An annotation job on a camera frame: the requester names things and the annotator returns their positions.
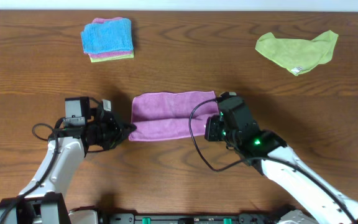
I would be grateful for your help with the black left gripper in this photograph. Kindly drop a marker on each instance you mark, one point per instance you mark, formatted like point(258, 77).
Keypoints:
point(119, 132)

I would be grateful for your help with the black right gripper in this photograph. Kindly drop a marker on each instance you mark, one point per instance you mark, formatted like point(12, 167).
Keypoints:
point(210, 133)

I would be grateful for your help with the purple microfibre cloth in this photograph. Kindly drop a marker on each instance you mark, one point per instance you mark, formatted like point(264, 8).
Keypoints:
point(166, 116)

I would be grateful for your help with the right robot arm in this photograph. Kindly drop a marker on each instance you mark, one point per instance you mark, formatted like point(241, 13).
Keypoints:
point(271, 156)

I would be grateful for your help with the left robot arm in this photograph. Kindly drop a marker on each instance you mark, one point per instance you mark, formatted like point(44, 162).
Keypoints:
point(67, 146)

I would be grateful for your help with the folded green cloth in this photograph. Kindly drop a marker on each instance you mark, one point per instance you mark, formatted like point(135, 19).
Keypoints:
point(94, 60)

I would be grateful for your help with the folded purple cloth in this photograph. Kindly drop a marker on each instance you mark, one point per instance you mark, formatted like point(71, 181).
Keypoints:
point(108, 54)

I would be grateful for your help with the folded blue cloth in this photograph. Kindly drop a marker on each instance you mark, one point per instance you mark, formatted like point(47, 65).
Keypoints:
point(109, 36)

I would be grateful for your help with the green microfibre cloth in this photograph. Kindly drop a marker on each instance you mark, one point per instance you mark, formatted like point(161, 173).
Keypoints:
point(298, 56)

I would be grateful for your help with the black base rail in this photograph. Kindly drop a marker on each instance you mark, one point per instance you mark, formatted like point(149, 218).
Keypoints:
point(129, 218)

